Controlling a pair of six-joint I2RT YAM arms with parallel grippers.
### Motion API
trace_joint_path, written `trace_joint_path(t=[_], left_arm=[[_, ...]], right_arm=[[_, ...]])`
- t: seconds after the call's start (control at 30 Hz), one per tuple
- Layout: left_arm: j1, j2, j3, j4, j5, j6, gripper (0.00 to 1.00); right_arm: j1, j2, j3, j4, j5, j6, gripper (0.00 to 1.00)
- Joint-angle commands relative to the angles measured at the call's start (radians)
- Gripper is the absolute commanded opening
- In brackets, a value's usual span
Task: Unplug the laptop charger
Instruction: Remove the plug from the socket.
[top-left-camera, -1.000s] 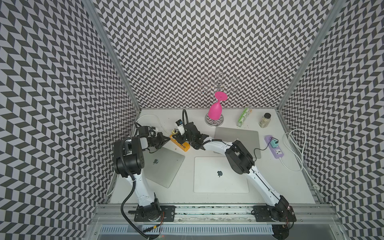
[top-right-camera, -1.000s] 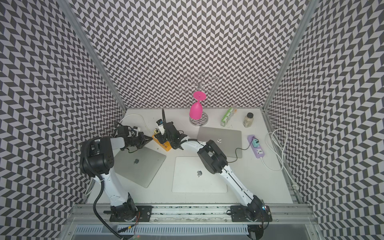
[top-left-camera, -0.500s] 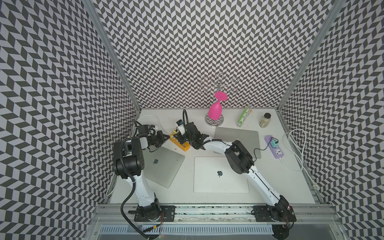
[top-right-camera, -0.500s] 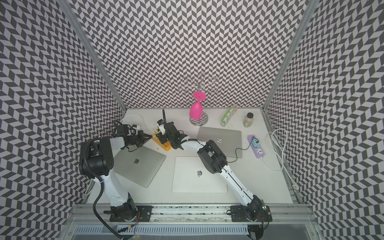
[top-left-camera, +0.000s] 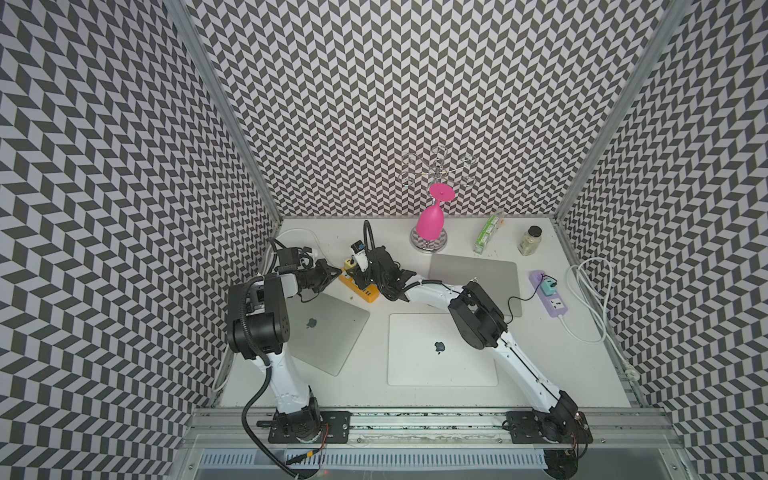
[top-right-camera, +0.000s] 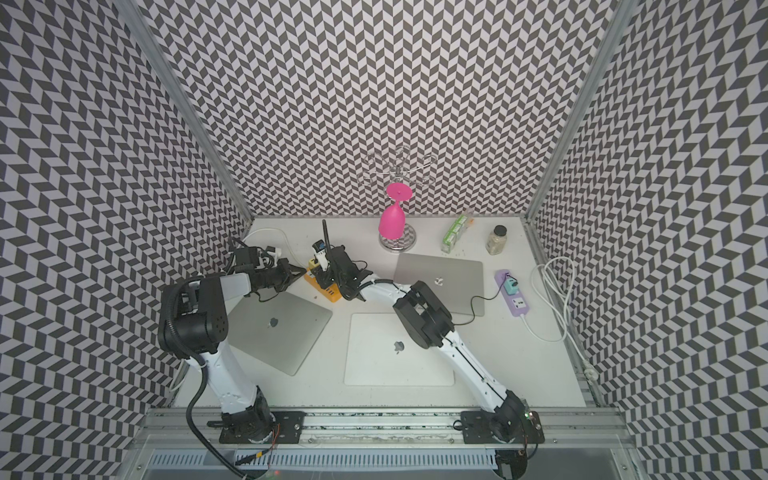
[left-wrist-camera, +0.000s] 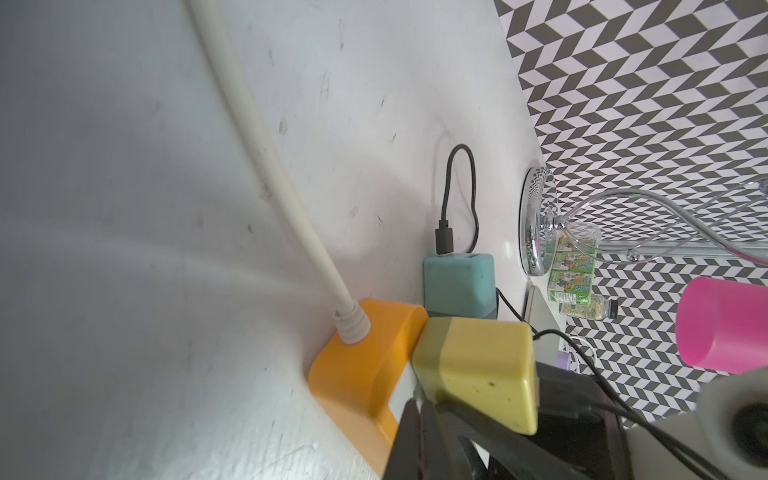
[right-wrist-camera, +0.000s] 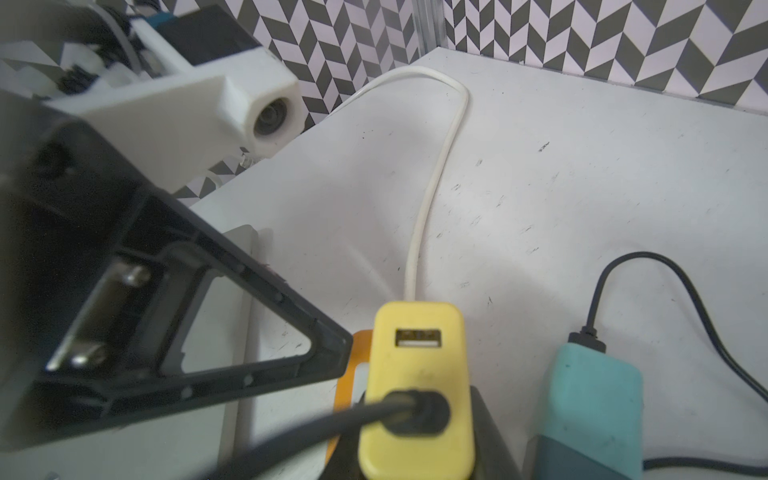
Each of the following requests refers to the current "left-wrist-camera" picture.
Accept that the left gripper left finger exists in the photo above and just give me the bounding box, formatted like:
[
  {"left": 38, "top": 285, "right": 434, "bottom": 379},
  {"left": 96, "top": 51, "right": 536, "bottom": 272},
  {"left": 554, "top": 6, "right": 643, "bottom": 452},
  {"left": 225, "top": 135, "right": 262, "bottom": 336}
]
[{"left": 382, "top": 399, "right": 421, "bottom": 480}]

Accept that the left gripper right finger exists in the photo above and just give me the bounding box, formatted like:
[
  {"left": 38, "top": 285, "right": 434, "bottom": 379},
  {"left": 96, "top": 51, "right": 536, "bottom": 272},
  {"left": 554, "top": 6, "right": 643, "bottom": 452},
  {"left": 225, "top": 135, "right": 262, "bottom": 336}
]
[{"left": 418, "top": 400, "right": 473, "bottom": 479}]

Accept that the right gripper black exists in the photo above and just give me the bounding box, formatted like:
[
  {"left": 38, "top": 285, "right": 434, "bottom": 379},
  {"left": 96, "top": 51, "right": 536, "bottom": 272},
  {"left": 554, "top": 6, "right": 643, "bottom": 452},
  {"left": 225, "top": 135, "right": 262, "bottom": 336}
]
[{"left": 443, "top": 363, "right": 630, "bottom": 479}]

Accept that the yellow charger adapter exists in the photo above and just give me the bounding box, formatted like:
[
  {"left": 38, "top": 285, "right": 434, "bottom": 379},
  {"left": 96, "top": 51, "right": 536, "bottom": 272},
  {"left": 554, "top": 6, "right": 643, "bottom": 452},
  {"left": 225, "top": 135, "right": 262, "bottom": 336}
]
[{"left": 411, "top": 317, "right": 539, "bottom": 436}]

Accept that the teal charger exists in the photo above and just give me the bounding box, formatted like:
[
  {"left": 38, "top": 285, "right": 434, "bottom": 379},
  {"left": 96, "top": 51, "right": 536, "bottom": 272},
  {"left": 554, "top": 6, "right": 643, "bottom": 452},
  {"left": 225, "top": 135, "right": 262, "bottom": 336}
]
[{"left": 423, "top": 253, "right": 497, "bottom": 319}]

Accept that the black charger cable to grey laptop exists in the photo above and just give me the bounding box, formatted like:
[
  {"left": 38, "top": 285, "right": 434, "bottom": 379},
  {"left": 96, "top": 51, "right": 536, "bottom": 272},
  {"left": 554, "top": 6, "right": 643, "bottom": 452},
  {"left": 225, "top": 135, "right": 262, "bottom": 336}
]
[{"left": 434, "top": 143, "right": 480, "bottom": 257}]

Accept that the purple power strip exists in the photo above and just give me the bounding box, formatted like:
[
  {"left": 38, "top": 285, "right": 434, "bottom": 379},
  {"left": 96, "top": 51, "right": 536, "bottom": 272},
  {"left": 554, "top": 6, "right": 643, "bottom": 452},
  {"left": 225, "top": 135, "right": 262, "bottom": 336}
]
[{"left": 555, "top": 351, "right": 572, "bottom": 370}]

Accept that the orange power strip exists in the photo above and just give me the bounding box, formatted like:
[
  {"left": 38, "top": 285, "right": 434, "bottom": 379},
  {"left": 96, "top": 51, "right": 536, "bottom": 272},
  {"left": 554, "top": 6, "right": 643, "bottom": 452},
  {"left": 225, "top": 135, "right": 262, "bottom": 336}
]
[{"left": 308, "top": 299, "right": 428, "bottom": 476}]

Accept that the small jar dark lid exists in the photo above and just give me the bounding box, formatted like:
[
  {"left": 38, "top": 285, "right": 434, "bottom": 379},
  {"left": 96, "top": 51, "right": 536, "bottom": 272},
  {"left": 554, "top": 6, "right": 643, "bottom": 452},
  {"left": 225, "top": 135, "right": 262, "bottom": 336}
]
[{"left": 559, "top": 296, "right": 619, "bottom": 321}]

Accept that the pink wine glass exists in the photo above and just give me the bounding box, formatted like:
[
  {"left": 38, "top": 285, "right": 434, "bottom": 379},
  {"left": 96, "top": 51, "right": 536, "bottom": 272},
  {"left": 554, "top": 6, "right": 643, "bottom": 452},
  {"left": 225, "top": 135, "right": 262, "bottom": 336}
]
[{"left": 675, "top": 277, "right": 767, "bottom": 374}]

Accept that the metal glass rack stand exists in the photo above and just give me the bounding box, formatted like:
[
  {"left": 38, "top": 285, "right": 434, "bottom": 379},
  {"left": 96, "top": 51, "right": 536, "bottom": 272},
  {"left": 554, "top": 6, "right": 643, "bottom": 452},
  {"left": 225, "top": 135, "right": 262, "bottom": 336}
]
[{"left": 518, "top": 166, "right": 767, "bottom": 277}]

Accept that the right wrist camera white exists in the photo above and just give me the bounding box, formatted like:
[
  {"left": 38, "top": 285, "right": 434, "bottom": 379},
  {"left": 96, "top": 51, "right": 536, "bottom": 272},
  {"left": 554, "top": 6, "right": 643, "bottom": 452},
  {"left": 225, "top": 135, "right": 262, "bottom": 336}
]
[{"left": 626, "top": 367, "right": 767, "bottom": 479}]

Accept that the white cord of orange strip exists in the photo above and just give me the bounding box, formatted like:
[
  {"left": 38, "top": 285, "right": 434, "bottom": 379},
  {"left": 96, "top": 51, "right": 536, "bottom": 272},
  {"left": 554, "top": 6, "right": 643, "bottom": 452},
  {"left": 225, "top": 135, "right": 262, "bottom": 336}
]
[{"left": 185, "top": 0, "right": 372, "bottom": 346}]

